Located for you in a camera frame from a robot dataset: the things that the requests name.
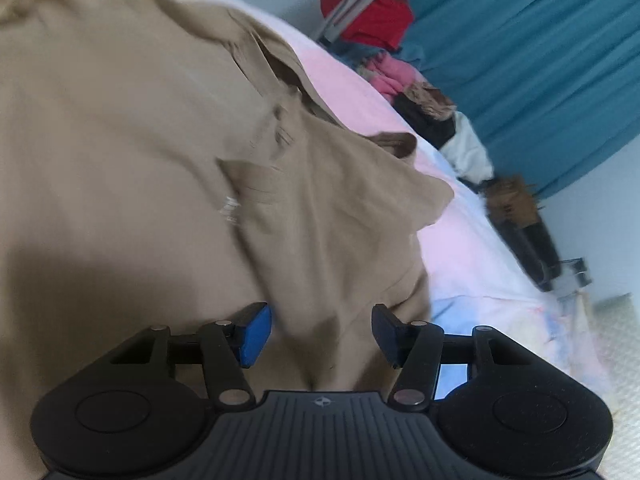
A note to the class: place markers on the pink and blue bed sheet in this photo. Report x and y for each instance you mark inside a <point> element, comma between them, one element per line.
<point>465,260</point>

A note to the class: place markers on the white garment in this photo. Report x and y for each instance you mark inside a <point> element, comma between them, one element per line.
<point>470,152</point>

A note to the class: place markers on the tan shirt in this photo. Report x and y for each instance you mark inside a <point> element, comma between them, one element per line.
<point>150,160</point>

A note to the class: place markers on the black trousers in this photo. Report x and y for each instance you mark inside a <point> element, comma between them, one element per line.
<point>532,252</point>

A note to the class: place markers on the black garment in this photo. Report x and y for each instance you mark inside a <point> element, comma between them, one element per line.
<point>425,120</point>

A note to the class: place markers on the red garment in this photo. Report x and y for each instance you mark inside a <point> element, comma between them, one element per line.
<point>377,15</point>

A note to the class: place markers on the teal curtain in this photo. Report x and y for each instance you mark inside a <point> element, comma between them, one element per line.
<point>525,70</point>

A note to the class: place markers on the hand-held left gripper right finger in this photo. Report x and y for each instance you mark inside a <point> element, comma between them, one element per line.
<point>386,332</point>

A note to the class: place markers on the pink garment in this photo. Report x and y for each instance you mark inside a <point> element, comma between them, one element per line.
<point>392,76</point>

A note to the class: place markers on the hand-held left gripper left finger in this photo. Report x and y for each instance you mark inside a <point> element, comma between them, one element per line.
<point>256,332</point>

